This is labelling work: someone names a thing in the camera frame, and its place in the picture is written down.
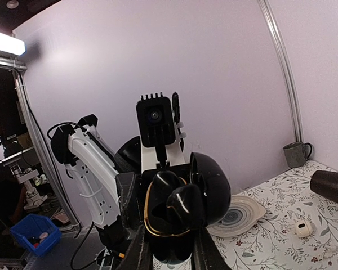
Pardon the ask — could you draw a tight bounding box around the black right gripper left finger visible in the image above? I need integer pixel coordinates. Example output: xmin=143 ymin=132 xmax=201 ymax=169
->
xmin=117 ymin=225 xmax=153 ymax=270

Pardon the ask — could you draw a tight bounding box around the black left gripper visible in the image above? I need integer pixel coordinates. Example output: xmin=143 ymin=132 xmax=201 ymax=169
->
xmin=115 ymin=164 xmax=190 ymax=239

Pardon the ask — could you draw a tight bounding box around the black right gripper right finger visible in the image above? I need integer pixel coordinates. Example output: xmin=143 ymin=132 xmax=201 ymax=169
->
xmin=191 ymin=227 xmax=231 ymax=270

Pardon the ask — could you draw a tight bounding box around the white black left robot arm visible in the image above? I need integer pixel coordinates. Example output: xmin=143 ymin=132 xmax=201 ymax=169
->
xmin=47 ymin=114 xmax=194 ymax=260

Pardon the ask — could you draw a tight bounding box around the white open earbud case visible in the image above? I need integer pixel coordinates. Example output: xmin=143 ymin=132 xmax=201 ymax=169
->
xmin=294 ymin=219 xmax=313 ymax=238

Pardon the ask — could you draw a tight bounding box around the white spiral plate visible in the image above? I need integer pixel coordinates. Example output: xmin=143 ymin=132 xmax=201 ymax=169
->
xmin=207 ymin=195 xmax=266 ymax=238

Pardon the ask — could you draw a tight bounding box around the blue plastic parts bin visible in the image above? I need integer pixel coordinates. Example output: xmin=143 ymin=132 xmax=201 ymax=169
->
xmin=10 ymin=214 xmax=62 ymax=257

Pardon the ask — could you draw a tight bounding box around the grey cup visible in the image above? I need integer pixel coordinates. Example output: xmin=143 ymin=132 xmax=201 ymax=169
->
xmin=283 ymin=142 xmax=313 ymax=168

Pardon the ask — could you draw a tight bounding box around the black cylinder speaker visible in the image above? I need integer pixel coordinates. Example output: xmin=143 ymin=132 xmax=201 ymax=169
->
xmin=310 ymin=170 xmax=338 ymax=203

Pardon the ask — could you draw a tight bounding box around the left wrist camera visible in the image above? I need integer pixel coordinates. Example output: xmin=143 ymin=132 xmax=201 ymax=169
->
xmin=136 ymin=93 xmax=185 ymax=171

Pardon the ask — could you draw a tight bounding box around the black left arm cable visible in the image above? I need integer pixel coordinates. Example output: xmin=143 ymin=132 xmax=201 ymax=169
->
xmin=171 ymin=91 xmax=181 ymax=124

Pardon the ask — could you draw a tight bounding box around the left aluminium frame post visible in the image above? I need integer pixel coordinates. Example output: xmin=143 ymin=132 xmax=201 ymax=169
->
xmin=258 ymin=1 xmax=303 ymax=141

